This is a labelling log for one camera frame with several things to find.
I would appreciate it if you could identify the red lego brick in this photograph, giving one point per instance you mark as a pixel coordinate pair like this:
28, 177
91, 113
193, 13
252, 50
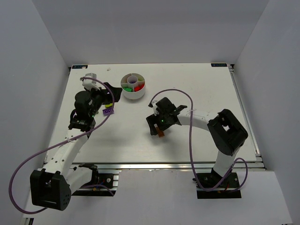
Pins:
138, 88

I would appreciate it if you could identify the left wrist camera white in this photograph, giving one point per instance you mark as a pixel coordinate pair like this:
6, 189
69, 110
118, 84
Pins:
89, 82

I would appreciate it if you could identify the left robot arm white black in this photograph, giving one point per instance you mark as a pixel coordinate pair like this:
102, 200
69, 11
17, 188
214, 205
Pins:
53, 185

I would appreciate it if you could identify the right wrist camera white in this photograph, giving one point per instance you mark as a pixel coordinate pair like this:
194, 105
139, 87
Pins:
153, 105

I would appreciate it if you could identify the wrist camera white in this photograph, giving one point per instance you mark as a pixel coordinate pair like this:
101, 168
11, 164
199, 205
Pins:
153, 105
89, 82

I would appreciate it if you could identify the aluminium table frame rail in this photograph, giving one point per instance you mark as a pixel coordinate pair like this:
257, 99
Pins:
258, 156

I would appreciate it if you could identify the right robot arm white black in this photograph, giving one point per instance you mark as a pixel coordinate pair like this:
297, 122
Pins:
227, 133

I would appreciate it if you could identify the white round divided container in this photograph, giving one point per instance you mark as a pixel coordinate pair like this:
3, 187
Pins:
125, 84

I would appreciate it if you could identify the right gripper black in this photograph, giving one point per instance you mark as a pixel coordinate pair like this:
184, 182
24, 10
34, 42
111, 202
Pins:
155, 121

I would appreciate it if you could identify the purple lego brick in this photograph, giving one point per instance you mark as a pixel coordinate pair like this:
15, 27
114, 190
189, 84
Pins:
108, 111

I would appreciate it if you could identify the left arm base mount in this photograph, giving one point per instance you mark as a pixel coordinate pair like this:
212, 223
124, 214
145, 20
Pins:
87, 180

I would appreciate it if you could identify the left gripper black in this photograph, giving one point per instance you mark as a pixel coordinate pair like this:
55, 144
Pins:
103, 94

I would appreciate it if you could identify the orange lego plate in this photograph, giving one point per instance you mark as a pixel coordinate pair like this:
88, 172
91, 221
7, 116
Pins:
160, 133

